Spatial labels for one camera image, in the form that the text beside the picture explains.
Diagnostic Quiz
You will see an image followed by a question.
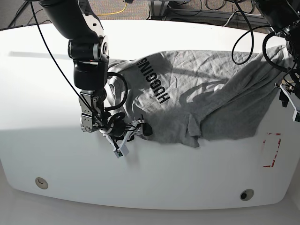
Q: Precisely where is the table grommet hole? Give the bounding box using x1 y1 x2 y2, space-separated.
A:
35 177 49 190
240 189 254 201

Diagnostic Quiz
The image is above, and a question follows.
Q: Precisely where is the red tape rectangle marking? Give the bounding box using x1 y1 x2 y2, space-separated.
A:
261 133 282 168

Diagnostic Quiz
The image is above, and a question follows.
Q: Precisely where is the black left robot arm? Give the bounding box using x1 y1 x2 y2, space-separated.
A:
253 0 300 98

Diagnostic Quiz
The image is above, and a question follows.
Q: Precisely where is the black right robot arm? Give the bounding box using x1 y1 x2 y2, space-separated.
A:
38 0 152 157

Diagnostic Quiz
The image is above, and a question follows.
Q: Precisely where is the right table grommet hole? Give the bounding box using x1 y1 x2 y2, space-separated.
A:
240 189 254 201

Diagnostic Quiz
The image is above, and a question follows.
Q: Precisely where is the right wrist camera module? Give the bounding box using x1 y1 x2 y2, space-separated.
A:
113 145 129 158

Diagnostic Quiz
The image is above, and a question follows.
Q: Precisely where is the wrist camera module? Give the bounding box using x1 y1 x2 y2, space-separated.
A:
113 145 129 158
292 110 300 122

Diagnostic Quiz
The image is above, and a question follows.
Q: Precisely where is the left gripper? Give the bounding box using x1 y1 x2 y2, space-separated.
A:
274 83 300 111

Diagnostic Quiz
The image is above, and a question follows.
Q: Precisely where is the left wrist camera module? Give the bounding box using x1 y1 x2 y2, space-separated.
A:
292 110 300 122

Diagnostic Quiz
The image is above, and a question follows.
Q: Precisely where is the aluminium frame structure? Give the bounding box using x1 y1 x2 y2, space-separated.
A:
147 0 277 29

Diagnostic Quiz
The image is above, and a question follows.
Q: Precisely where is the yellow cable on floor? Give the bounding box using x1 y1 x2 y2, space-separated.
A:
97 0 132 17

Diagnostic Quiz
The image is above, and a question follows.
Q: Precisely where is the grey t-shirt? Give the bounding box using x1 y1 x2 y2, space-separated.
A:
106 50 284 148

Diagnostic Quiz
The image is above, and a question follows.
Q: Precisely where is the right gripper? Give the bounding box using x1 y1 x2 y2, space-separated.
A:
99 118 153 150

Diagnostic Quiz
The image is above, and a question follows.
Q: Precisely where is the left table grommet hole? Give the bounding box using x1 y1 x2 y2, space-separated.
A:
35 177 49 190

